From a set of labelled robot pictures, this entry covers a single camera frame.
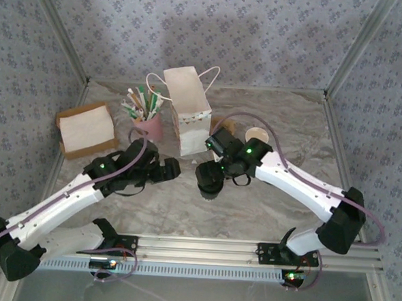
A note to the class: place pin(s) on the brown pulp cup carrier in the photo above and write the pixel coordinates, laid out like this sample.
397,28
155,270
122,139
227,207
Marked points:
224,124

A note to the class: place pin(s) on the brown cardboard napkin box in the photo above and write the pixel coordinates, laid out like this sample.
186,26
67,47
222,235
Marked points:
71,154

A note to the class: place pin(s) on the green white straw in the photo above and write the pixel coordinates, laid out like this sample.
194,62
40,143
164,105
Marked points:
143,97

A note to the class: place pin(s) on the white paper gift bag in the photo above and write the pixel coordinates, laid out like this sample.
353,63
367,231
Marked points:
187,88

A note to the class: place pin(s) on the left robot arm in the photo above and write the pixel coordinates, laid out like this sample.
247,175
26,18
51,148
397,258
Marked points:
64,210

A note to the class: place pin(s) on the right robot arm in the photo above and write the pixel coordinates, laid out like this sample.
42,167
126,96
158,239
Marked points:
300,194

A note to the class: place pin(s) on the pink straw holder cup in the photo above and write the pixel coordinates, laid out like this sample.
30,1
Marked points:
152,130

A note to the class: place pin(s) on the white napkin stack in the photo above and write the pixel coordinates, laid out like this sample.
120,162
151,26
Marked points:
83,126

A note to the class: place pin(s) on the tan paper straw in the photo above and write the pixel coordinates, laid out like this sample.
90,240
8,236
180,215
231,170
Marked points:
152,93

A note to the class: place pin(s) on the small controller board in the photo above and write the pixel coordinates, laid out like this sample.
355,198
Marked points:
100,263
294,276

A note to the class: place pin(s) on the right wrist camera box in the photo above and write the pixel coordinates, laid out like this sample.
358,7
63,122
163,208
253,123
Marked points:
217,157

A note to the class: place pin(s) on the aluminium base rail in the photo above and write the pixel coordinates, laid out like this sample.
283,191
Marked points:
198,249

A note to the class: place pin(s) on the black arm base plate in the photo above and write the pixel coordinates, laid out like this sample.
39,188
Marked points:
128,243
266,253

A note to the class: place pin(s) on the aluminium corner post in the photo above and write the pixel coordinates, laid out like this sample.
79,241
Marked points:
357,47
62,29

